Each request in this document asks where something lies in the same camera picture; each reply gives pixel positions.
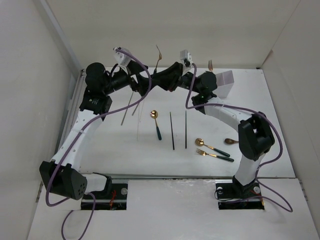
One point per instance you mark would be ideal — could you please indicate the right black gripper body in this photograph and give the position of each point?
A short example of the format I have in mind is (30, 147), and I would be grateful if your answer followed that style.
(178, 79)

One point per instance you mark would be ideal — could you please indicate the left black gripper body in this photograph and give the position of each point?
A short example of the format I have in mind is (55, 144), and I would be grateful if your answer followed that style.
(136, 87)

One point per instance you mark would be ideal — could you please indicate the thin silver chopstick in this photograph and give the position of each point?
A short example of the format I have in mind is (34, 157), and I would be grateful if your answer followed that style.
(140, 111)

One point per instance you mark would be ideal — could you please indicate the gold fork green handle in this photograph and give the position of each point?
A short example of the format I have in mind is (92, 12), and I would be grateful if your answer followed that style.
(203, 153)
(158, 60)

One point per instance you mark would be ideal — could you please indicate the gold spoon green handle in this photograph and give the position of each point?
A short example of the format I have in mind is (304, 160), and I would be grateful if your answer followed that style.
(154, 115)
(200, 142)

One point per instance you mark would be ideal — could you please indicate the rose gold fork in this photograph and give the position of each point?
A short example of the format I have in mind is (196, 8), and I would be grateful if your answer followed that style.
(210, 65)

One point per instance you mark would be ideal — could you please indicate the black chopstick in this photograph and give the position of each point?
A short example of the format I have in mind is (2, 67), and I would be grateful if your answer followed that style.
(185, 130)
(172, 132)

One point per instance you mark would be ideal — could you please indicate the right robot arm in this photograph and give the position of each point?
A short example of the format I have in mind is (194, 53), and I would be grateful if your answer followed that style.
(256, 134)

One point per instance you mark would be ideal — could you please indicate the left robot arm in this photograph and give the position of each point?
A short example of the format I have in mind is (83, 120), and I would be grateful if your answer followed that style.
(61, 175)

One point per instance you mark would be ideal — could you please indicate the white three-slot utensil container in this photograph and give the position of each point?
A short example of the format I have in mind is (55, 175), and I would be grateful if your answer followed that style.
(225, 82)

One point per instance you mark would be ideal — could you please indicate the brown wooden spoon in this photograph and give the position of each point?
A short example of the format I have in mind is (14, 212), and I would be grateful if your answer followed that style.
(229, 141)

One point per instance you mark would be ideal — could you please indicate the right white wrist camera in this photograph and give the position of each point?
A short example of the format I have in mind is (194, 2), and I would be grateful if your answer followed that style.
(186, 58)

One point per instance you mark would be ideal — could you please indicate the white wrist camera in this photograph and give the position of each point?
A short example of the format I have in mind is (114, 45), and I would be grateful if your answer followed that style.
(186, 58)
(122, 59)

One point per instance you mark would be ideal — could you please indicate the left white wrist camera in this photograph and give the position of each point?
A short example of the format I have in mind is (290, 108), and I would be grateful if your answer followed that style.
(122, 59)

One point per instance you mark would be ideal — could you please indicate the aluminium rail frame left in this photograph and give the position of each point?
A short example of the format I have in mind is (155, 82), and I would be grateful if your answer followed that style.
(70, 110)

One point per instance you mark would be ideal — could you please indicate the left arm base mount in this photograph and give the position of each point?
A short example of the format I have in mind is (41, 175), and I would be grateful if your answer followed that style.
(114, 198)

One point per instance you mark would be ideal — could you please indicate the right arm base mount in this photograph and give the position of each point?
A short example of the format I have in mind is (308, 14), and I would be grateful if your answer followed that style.
(229, 198)

